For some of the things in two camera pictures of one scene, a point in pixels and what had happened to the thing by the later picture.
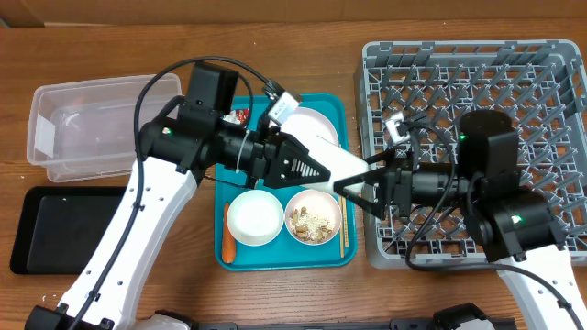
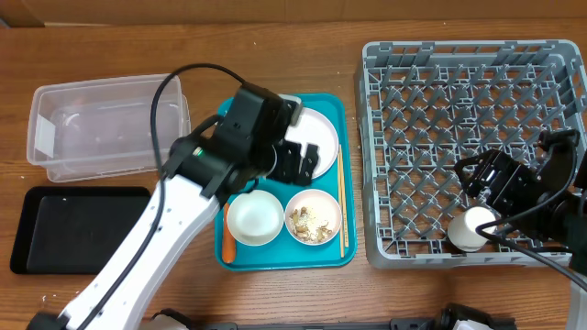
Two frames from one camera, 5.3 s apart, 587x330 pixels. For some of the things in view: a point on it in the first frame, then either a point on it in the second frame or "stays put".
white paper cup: x=339 y=165 to x=462 y=233
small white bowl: x=255 y=217 stays put
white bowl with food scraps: x=313 y=216 stays put
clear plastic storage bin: x=84 y=130 stays put
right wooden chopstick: x=345 y=221 stays put
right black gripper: x=397 y=191 to x=520 y=187
